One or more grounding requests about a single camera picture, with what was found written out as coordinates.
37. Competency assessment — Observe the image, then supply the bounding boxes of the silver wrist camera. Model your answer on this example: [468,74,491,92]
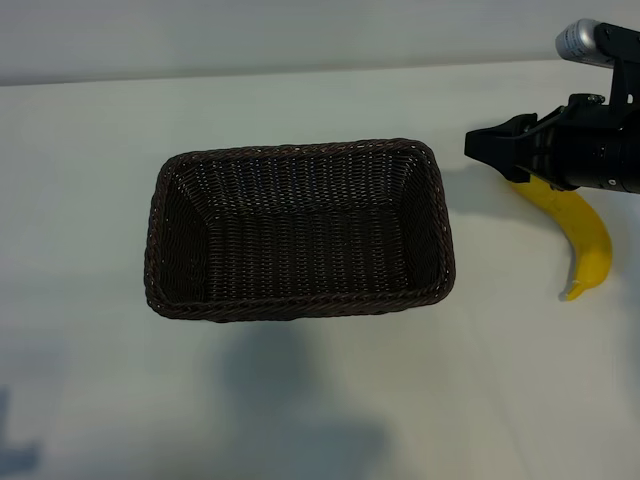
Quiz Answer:
[554,18,617,66]

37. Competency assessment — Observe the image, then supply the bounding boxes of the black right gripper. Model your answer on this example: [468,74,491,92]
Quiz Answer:
[464,93,622,192]

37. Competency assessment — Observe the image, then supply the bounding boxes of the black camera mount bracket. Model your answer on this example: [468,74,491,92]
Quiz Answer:
[597,22,640,109]

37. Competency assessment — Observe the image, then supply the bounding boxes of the dark brown wicker basket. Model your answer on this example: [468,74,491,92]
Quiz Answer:
[143,137,457,324]

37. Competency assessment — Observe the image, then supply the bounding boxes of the yellow banana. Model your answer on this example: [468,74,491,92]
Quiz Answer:
[507,174,614,302]

